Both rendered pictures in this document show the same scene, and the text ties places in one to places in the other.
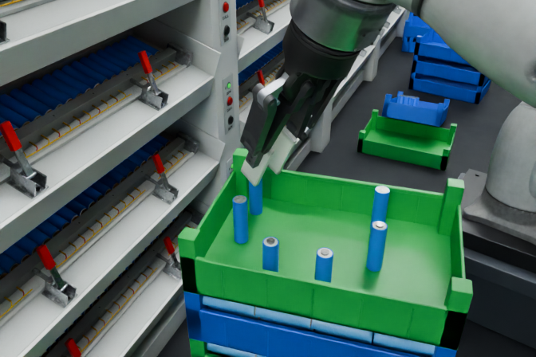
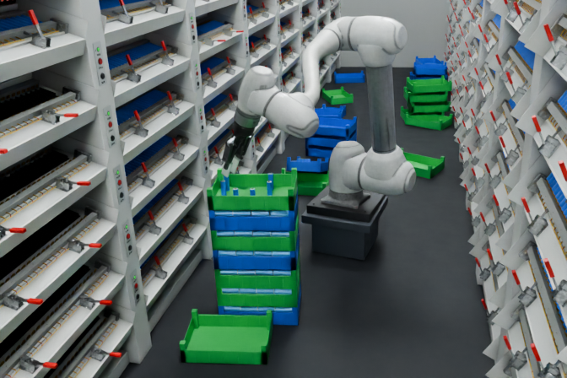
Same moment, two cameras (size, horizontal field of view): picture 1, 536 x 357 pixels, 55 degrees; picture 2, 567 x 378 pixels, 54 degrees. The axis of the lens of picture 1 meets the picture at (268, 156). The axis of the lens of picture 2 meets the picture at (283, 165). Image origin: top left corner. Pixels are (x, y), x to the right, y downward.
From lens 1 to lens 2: 143 cm
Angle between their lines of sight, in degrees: 13
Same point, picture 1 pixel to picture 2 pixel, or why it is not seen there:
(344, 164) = not seen: hidden behind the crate
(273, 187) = (233, 181)
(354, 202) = (262, 182)
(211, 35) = (197, 130)
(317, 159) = not seen: hidden behind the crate
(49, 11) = (152, 125)
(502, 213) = (336, 197)
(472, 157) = not seen: hidden behind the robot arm
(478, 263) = (327, 220)
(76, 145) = (157, 173)
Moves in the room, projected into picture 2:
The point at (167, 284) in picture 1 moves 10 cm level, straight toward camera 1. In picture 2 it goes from (186, 246) to (192, 257)
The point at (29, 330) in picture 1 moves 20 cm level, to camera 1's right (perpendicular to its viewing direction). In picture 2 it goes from (148, 241) to (205, 234)
